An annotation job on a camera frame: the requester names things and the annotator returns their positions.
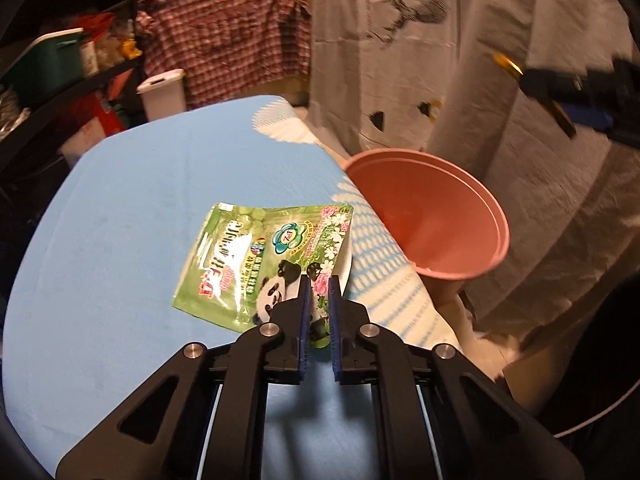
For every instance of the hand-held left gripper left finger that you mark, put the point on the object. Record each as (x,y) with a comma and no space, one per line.
(304,325)

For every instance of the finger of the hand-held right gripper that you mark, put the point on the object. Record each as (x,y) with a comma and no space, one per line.
(590,117)
(545,85)

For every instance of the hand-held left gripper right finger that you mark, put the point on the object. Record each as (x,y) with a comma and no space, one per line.
(336,330)

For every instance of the green panda pouch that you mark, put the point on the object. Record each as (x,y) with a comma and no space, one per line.
(250,260)

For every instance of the pink plastic bin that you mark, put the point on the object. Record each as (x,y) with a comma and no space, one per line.
(430,210)

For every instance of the white deer print curtain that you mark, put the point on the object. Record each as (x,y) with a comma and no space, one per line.
(400,85)

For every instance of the white bin with lid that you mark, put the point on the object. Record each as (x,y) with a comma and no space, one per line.
(162,100)

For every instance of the white sack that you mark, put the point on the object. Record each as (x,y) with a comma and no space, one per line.
(82,142)

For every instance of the red plaid shirt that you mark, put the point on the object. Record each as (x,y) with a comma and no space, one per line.
(225,40)

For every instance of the orange plastic bag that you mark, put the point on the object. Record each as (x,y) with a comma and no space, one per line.
(95,115)

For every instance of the yellow figurine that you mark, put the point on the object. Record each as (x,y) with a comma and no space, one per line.
(129,49)

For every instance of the green storage box white lid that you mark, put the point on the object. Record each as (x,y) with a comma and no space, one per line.
(50,65)

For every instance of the red bag on shelf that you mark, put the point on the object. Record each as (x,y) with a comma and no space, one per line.
(100,24)

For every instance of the black metal shelf rack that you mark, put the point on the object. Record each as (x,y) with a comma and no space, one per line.
(60,5)

